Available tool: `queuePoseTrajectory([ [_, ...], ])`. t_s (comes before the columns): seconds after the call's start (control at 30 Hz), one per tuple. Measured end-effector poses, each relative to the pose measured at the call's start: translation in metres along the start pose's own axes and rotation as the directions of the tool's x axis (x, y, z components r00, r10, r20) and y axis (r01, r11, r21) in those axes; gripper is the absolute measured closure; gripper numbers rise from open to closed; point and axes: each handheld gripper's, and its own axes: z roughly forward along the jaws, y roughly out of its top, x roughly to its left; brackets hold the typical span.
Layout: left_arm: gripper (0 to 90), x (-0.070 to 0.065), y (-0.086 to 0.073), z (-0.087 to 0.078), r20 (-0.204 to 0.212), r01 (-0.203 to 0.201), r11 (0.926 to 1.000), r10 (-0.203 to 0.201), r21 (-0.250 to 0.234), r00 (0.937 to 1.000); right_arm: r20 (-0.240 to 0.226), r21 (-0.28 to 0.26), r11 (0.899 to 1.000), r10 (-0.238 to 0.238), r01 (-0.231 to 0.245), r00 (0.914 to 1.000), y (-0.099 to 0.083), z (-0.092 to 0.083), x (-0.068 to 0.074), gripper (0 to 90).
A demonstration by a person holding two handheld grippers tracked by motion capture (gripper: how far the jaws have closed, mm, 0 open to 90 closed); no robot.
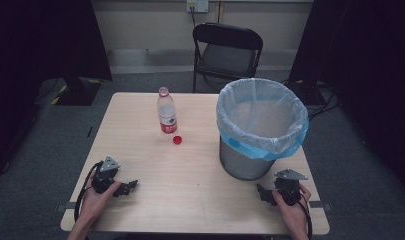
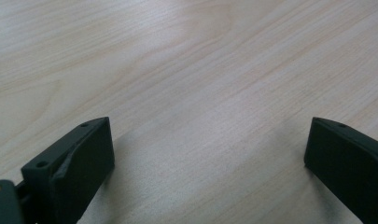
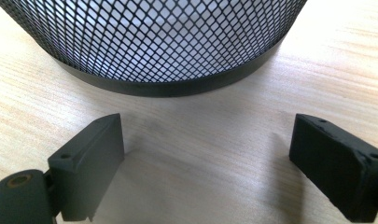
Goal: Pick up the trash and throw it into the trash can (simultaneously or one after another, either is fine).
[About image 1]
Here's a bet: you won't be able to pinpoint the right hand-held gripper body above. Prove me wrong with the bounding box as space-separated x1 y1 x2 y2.
273 168 309 207

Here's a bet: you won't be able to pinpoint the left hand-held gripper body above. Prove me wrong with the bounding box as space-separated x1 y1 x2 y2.
90 155 122 195

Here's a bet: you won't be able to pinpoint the person's right hand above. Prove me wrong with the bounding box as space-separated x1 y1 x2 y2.
271 182 313 232

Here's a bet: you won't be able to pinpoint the person's left hand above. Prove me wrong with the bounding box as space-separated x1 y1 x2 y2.
79 179 123 224

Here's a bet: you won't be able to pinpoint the grey metal mesh bin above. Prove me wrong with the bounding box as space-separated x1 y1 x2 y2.
218 135 277 182

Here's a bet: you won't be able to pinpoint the blue white plastic bin liner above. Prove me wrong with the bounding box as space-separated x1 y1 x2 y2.
215 77 310 162

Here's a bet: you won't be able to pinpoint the clear plastic bottle red label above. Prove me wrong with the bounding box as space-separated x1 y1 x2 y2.
156 86 179 136

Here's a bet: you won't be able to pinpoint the black stand base striped tape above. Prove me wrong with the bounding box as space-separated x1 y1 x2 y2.
49 77 103 107

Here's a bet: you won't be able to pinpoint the black folding chair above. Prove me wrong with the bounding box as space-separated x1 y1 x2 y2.
191 22 265 94

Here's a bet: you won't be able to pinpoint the dark curtain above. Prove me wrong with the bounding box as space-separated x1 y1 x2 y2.
288 0 405 198
0 0 113 178

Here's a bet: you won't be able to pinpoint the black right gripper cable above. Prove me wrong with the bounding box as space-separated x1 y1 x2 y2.
296 195 314 240

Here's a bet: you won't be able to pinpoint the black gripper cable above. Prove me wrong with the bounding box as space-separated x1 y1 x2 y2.
296 195 314 240
73 160 105 224

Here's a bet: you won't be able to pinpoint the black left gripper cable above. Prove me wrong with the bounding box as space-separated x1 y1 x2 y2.
73 160 105 224

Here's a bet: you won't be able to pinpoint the grey table bracket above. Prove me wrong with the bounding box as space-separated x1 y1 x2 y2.
54 201 78 213
309 200 333 212

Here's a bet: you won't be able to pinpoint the black floor cables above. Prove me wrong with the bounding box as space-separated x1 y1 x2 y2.
306 82 342 120

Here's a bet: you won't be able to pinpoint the black wall socket cable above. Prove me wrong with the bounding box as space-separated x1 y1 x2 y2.
189 5 198 28

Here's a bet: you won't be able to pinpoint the white wall socket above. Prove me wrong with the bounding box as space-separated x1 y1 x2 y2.
185 0 210 14

